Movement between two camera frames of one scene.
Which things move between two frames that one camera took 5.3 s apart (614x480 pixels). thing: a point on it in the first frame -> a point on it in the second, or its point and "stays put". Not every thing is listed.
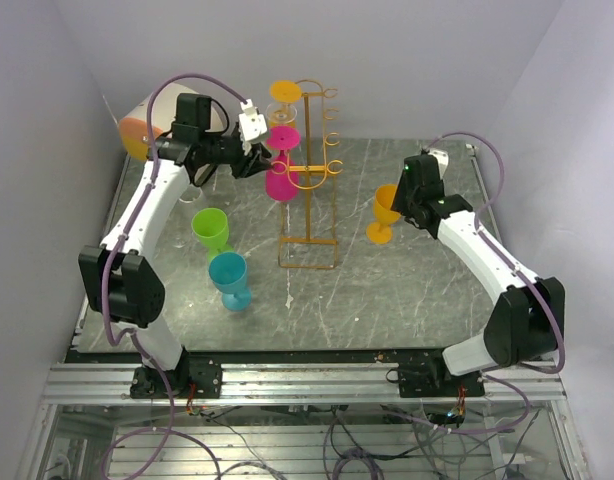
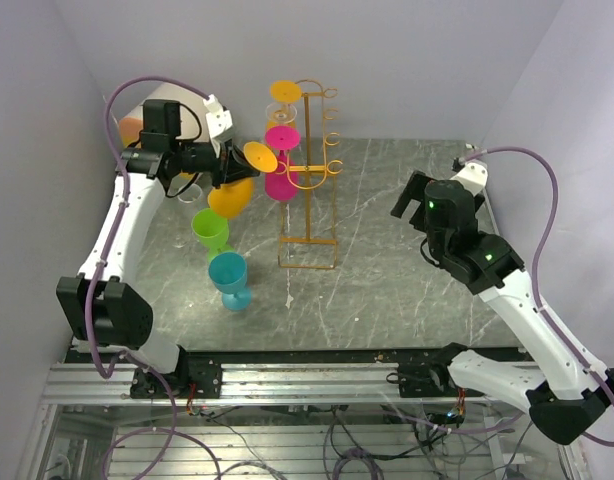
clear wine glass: (281, 114) stays put
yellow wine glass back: (380, 231) -> (232, 198)
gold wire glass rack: (308, 233) stays put
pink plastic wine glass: (282, 179) stays put
